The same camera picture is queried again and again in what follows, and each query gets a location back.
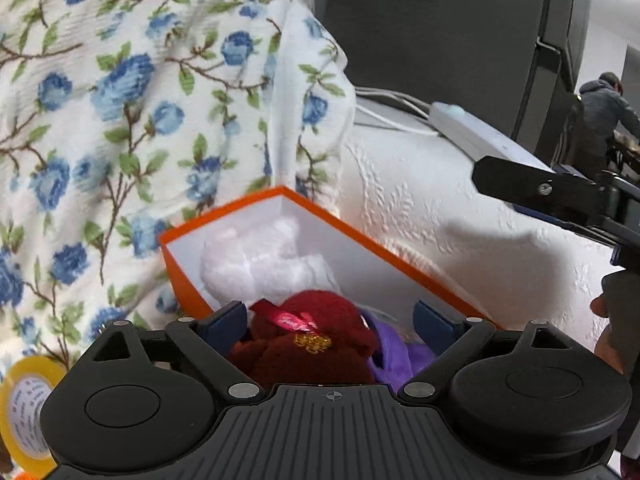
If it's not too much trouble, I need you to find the white power strip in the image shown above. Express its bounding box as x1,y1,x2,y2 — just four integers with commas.
430,101,553,171

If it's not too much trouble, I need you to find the purple cloth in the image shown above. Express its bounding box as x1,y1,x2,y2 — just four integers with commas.
360,310,438,393

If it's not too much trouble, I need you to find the dark grey panel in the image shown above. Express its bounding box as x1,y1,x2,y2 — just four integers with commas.
515,0,593,161

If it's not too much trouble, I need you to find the white plush toy pink nose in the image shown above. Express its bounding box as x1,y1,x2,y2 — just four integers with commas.
200,217,341,311

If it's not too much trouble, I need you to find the dark red plush toy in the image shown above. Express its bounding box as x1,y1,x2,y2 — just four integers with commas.
227,290,381,391

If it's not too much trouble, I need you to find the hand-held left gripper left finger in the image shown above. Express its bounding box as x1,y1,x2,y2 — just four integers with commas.
90,301,266,403

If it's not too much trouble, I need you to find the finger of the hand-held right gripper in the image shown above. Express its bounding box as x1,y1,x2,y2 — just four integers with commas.
472,155,621,233

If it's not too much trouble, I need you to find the orange box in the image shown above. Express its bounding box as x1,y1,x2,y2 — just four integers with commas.
159,186,501,341

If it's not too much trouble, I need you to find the person's right hand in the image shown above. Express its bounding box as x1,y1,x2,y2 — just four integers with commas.
590,294,627,377

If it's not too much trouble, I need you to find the yellow tape roll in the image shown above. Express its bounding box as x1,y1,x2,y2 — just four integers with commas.
0,357,68,476

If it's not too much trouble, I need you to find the white power cable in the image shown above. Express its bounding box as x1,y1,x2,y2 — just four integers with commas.
354,87,441,136

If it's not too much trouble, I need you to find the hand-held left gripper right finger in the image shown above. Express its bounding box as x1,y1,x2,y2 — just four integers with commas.
398,300,576,402

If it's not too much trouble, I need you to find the blue floral blanket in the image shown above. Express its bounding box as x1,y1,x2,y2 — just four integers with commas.
0,0,357,396

